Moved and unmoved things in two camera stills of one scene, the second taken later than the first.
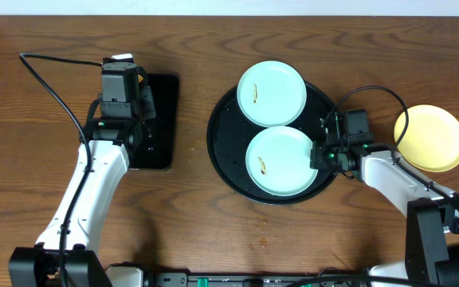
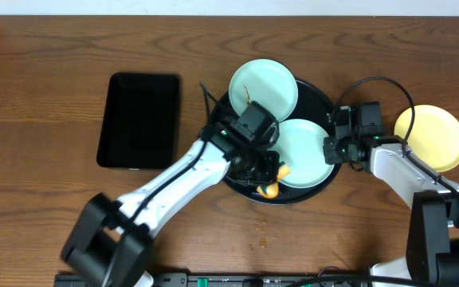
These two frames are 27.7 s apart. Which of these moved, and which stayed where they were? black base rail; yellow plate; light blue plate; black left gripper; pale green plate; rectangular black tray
Moved: black left gripper; pale green plate; light blue plate
Stayed: rectangular black tray; black base rail; yellow plate
